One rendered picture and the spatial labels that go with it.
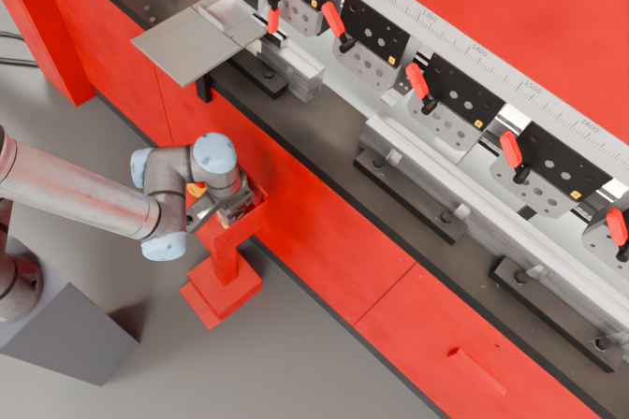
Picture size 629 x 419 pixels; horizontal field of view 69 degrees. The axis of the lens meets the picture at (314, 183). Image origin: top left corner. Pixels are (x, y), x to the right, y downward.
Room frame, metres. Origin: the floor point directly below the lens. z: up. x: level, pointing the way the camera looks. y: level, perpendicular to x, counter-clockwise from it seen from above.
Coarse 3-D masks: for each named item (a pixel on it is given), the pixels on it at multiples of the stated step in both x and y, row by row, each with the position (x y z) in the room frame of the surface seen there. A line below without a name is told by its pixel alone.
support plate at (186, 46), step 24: (216, 0) 0.90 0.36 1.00; (168, 24) 0.78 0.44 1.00; (192, 24) 0.80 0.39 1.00; (240, 24) 0.84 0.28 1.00; (144, 48) 0.69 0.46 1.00; (168, 48) 0.71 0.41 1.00; (192, 48) 0.72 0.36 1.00; (216, 48) 0.74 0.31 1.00; (240, 48) 0.77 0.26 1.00; (168, 72) 0.64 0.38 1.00; (192, 72) 0.66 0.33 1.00
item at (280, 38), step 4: (256, 16) 0.89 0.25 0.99; (264, 16) 0.89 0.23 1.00; (260, 20) 0.88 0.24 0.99; (264, 20) 0.88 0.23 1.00; (280, 28) 0.86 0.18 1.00; (268, 32) 0.85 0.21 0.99; (276, 32) 0.86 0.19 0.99; (280, 32) 0.85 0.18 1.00; (284, 32) 0.85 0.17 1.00; (268, 36) 0.85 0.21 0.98; (272, 36) 0.84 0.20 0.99; (276, 36) 0.83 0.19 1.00; (280, 36) 0.84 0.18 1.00; (284, 36) 0.85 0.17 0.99; (288, 36) 0.85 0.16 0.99; (272, 40) 0.84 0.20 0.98; (276, 40) 0.83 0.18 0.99; (280, 40) 0.83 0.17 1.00; (284, 40) 0.84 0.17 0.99; (288, 40) 0.85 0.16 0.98; (276, 44) 0.83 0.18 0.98; (280, 44) 0.83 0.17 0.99; (284, 44) 0.84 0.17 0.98; (280, 48) 0.83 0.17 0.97
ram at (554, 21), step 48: (384, 0) 0.69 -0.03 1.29; (432, 0) 0.65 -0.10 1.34; (480, 0) 0.62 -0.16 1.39; (528, 0) 0.59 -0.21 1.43; (576, 0) 0.57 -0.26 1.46; (624, 0) 0.54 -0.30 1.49; (432, 48) 0.63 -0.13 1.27; (528, 48) 0.57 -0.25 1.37; (576, 48) 0.55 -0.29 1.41; (624, 48) 0.53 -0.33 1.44; (576, 96) 0.53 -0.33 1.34; (624, 96) 0.50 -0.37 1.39; (576, 144) 0.50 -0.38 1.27
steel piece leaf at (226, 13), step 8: (224, 0) 0.90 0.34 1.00; (232, 0) 0.91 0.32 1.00; (200, 8) 0.84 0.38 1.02; (208, 8) 0.86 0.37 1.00; (216, 8) 0.87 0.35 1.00; (224, 8) 0.87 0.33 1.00; (232, 8) 0.88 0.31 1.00; (240, 8) 0.89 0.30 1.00; (248, 8) 0.90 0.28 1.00; (208, 16) 0.82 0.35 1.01; (216, 16) 0.84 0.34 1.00; (224, 16) 0.85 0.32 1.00; (232, 16) 0.86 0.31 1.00; (240, 16) 0.86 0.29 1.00; (248, 16) 0.87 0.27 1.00; (216, 24) 0.81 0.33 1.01; (224, 24) 0.82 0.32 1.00; (232, 24) 0.83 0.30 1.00
